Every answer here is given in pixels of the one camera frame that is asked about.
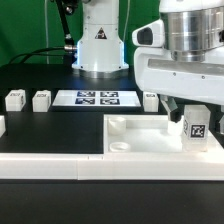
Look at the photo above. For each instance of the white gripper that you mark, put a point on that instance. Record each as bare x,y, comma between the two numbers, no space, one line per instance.
155,71

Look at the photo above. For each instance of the white square table top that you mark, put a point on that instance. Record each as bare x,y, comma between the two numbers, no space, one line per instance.
151,134

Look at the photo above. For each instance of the white U-shaped obstacle fence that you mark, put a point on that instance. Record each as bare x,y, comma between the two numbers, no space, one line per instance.
56,146

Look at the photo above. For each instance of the white sheet with markers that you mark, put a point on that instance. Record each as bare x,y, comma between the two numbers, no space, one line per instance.
90,98

